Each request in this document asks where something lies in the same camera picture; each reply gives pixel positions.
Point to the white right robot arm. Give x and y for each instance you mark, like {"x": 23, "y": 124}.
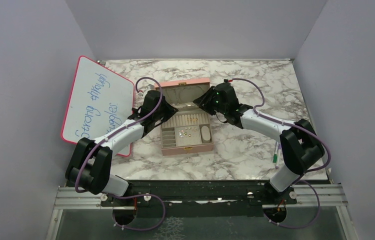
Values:
{"x": 300, "y": 146}

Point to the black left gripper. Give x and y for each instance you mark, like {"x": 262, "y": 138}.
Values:
{"x": 171, "y": 110}

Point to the white oval watch pillow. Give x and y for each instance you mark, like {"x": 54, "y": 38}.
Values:
{"x": 205, "y": 134}

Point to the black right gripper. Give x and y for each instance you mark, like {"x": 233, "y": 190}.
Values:
{"x": 204, "y": 101}

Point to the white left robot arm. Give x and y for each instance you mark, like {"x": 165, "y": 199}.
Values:
{"x": 89, "y": 168}

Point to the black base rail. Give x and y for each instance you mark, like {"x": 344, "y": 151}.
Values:
{"x": 213, "y": 198}

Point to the pink-framed whiteboard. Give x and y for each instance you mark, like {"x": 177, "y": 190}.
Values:
{"x": 100, "y": 101}

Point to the pink jewelry box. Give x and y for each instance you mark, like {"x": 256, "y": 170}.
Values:
{"x": 190, "y": 118}

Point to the green marker pen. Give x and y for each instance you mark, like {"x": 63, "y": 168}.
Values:
{"x": 275, "y": 153}

